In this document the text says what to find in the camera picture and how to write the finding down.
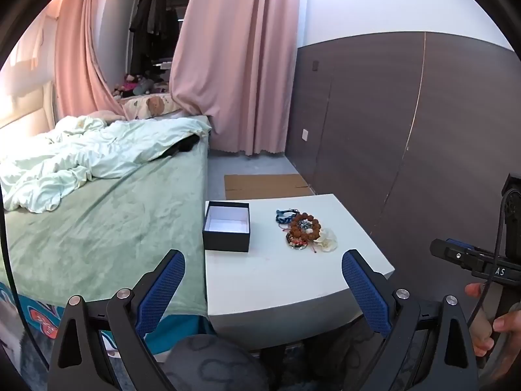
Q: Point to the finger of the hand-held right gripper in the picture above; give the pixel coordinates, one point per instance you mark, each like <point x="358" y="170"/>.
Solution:
<point x="456" y="254"/>

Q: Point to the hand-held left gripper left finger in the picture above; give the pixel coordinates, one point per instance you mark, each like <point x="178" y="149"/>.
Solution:
<point x="160" y="289"/>

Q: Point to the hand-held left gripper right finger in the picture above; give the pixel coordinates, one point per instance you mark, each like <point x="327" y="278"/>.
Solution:
<point x="366" y="289"/>

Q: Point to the black box white inside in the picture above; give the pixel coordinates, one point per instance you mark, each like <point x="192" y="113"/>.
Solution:
<point x="226" y="242"/>

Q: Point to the person's right hand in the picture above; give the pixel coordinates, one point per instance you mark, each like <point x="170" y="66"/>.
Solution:
<point x="482" y="326"/>

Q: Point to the bed with green sheet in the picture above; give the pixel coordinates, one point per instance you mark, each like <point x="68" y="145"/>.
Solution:
<point x="114" y="232"/>

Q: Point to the person's right leg grey trousers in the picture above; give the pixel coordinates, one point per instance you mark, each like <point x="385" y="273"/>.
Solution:
<point x="338" y="358"/>

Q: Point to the person's leg grey trousers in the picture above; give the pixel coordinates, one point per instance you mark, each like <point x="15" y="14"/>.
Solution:
<point x="211" y="362"/>
<point x="338" y="358"/>

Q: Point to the person's left leg grey trousers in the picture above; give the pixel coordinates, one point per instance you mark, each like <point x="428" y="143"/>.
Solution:
<point x="211" y="362"/>

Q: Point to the white table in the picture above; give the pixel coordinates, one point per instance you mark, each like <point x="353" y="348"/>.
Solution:
<point x="276" y="277"/>

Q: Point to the flat brown cardboard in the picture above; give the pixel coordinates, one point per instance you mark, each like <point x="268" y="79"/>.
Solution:
<point x="264" y="187"/>

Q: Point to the light green duvet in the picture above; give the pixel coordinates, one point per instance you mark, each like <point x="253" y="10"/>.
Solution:
<point x="89" y="150"/>

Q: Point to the bear print pillow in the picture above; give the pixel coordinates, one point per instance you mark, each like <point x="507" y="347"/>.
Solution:
<point x="152" y="105"/>

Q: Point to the pile of stuffed toys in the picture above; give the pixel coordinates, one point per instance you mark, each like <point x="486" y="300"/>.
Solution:
<point x="136" y="85"/>

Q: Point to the beige padded headboard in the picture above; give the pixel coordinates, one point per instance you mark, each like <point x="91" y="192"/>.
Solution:
<point x="24" y="110"/>

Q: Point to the wide pink curtain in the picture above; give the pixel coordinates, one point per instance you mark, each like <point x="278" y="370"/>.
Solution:
<point x="240" y="57"/>

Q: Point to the narrow pink curtain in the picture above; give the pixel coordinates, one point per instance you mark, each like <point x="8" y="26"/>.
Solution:
<point x="79" y="49"/>

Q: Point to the hanging dark clothes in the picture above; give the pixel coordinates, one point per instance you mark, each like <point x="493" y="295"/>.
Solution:
<point x="152" y="20"/>

